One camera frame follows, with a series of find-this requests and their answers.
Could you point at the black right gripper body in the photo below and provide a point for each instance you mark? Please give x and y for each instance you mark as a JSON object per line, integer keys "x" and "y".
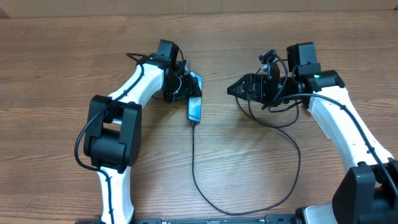
{"x": 268, "y": 90}

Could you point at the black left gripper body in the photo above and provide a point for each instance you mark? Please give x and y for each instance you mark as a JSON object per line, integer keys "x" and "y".
{"x": 179, "y": 86}

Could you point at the Samsung Galaxy smartphone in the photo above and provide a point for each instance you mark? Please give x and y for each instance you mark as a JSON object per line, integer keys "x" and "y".
{"x": 194, "y": 102}

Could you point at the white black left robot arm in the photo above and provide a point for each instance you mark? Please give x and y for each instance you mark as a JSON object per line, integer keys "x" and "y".
{"x": 111, "y": 138}

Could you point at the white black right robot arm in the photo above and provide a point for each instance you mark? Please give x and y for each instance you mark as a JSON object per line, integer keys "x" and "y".
{"x": 368, "y": 191}

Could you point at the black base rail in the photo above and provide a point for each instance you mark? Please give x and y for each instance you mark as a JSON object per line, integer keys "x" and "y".
{"x": 214, "y": 220}

